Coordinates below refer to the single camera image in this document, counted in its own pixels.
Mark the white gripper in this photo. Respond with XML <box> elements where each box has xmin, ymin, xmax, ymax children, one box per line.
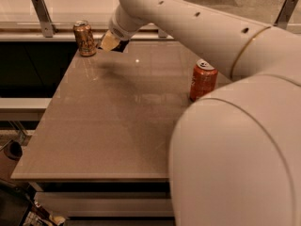
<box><xmin>99</xmin><ymin>7</ymin><xmax>141</xmax><ymax>52</ymax></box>

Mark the black rxbar chocolate wrapper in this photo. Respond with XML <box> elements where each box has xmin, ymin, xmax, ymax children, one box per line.
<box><xmin>97</xmin><ymin>40</ymin><xmax>129</xmax><ymax>53</ymax></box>

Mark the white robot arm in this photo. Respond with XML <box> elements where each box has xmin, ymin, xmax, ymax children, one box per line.
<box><xmin>107</xmin><ymin>0</ymin><xmax>301</xmax><ymax>226</ymax></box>

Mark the brown gold drink can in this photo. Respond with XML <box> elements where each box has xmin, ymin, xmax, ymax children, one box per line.
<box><xmin>73</xmin><ymin>20</ymin><xmax>96</xmax><ymax>57</ymax></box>

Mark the red orange soda can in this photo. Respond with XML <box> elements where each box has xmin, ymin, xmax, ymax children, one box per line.
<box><xmin>189</xmin><ymin>59</ymin><xmax>218</xmax><ymax>102</ymax></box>

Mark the dark round bin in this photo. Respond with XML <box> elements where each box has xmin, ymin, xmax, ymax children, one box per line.
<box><xmin>4</xmin><ymin>140</ymin><xmax>23</xmax><ymax>161</ymax></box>

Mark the left metal railing bracket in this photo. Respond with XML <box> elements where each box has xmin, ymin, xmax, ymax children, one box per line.
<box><xmin>31</xmin><ymin>0</ymin><xmax>55</xmax><ymax>38</ymax></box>

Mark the right metal railing bracket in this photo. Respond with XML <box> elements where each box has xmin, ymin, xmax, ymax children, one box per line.
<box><xmin>274</xmin><ymin>0</ymin><xmax>299</xmax><ymax>29</ymax></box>

